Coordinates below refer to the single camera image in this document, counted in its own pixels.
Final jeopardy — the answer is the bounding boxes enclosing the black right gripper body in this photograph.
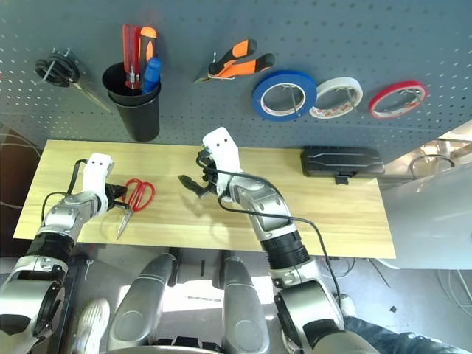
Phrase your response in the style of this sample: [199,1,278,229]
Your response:
[200,167,221,199]

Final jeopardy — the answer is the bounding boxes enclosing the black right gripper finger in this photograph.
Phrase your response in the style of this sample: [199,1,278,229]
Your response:
[177,174,208,201]

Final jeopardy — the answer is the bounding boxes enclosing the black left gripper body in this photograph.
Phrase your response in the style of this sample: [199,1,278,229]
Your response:
[105,183,117,212]

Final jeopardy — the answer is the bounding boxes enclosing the red handled scissors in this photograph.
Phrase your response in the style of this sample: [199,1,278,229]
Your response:
[115,178,156,241]

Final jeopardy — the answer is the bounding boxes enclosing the blue handled screwdriver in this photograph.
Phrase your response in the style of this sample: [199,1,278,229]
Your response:
[141,56,162,95]

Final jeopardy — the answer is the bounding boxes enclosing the orange black long-nose pliers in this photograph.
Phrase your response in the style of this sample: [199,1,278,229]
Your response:
[193,38,277,85]

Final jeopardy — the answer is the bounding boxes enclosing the blue tape roll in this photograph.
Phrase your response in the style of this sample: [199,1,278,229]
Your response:
[251,69,318,122]

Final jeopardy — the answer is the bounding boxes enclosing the grey metal pegboard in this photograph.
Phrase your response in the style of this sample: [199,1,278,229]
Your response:
[0,0,472,163]

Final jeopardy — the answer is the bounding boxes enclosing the black plastic cup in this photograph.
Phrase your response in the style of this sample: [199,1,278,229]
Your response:
[102,61,162,143]

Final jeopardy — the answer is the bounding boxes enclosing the silver left robot leg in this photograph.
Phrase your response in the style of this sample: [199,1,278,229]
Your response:
[106,252,178,351]

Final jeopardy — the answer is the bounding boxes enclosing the silver robot leg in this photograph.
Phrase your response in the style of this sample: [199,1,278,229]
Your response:
[221,256,270,354]
[106,252,178,351]

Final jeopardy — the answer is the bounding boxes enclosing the white mesh sneaker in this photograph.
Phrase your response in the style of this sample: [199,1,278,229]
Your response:
[72,297,111,354]

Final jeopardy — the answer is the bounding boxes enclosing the silver right robot leg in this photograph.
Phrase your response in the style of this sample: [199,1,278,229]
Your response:
[221,256,270,354]

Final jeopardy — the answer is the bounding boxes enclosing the black plastic tool case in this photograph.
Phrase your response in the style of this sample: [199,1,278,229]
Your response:
[301,145,386,185]

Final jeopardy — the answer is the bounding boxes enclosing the red transparent screwdriver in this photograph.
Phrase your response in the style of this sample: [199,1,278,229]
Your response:
[122,24,142,90]

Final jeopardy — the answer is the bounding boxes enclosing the silver robot torso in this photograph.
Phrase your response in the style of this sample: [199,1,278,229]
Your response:
[117,344,222,354]

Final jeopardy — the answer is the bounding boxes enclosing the white tape roll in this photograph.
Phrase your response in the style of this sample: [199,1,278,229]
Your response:
[308,76,364,119]

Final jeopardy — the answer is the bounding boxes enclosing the grey sneaker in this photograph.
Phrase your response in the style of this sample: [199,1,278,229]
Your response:
[338,293,358,319]

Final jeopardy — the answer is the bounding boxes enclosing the red tape roll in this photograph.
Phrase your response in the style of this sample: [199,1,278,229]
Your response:
[368,80,428,119]

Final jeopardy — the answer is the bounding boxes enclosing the white side desk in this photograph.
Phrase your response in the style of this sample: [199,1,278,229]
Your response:
[381,119,472,270]

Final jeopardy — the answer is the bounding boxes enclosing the blue jeans leg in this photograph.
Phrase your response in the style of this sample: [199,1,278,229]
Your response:
[342,316,464,354]

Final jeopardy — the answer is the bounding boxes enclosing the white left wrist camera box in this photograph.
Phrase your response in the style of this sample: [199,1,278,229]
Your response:
[80,152,116,217]

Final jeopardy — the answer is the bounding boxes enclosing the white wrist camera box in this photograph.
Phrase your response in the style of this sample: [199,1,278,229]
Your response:
[80,152,116,217]
[201,126,243,197]

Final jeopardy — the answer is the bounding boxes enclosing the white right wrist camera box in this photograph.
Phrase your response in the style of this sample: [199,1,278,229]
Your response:
[201,126,243,197]

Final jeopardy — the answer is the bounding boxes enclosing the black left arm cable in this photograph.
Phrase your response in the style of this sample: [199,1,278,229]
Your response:
[41,158,89,222]

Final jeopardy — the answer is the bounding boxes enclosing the black handled scissors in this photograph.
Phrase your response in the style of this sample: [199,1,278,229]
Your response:
[35,47,114,114]

